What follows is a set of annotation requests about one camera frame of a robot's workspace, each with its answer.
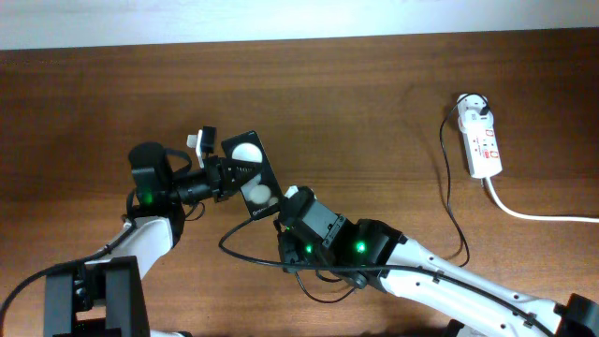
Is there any white power strip cord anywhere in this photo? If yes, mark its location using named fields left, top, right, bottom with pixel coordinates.
left=481, top=176, right=599, bottom=224

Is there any white USB charger plug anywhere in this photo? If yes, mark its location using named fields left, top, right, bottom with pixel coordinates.
left=458, top=102, right=489, bottom=133

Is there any black USB charging cable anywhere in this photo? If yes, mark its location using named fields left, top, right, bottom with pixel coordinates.
left=275, top=93, right=491, bottom=304

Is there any white power strip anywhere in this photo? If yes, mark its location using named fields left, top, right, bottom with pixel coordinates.
left=458, top=94, right=503, bottom=180

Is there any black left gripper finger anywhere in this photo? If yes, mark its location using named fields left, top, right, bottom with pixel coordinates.
left=226, top=158, right=262, bottom=172
left=228, top=171, right=261, bottom=192

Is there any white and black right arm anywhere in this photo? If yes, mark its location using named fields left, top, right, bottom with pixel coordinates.
left=278, top=186, right=598, bottom=336

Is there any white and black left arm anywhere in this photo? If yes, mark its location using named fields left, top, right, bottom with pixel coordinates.
left=43, top=139, right=268, bottom=336

